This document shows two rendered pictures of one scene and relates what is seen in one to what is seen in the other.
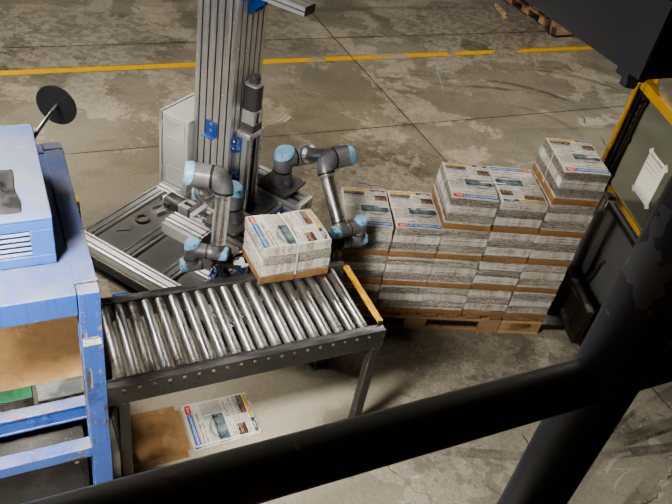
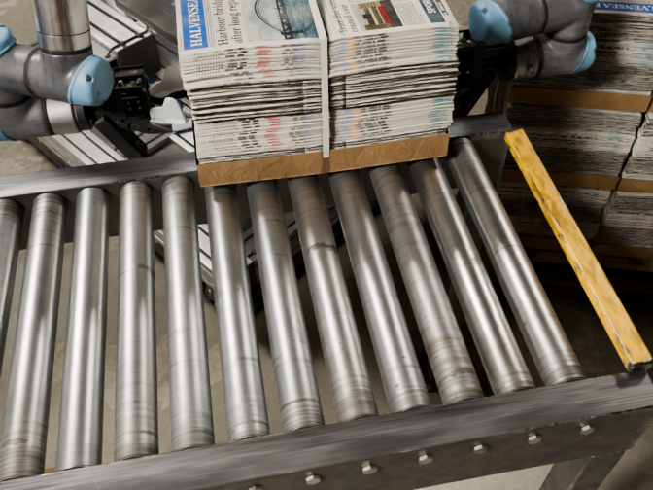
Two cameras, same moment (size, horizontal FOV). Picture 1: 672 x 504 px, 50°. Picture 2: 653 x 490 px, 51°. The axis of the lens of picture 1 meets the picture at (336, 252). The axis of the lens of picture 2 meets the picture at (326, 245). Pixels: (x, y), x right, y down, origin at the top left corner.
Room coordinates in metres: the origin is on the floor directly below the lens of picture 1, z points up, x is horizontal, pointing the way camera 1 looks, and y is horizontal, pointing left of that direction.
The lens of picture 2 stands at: (2.09, -0.09, 1.53)
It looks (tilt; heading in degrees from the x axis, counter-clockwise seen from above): 49 degrees down; 21
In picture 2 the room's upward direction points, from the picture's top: 1 degrees counter-clockwise
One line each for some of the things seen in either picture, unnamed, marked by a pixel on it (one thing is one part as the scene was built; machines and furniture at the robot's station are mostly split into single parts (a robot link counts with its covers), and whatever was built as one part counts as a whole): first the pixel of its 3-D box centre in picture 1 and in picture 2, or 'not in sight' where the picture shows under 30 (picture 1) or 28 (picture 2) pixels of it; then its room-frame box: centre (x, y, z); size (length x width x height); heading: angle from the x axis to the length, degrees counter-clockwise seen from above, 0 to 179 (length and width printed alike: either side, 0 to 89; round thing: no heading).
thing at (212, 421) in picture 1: (221, 418); not in sight; (2.46, 0.43, 0.01); 0.37 x 0.28 x 0.01; 121
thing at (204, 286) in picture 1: (222, 290); (103, 200); (2.69, 0.53, 0.74); 1.34 x 0.05 x 0.12; 121
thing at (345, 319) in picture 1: (334, 301); (462, 258); (2.73, -0.04, 0.77); 0.47 x 0.05 x 0.05; 31
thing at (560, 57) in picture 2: (357, 239); (560, 52); (3.24, -0.10, 0.81); 0.11 x 0.08 x 0.09; 121
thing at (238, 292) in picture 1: (249, 317); (136, 307); (2.50, 0.35, 0.77); 0.47 x 0.05 x 0.05; 31
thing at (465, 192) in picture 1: (464, 196); not in sight; (3.67, -0.69, 0.95); 0.38 x 0.29 x 0.23; 11
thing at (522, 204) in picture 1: (510, 200); not in sight; (3.74, -0.97, 0.95); 0.38 x 0.29 x 0.23; 12
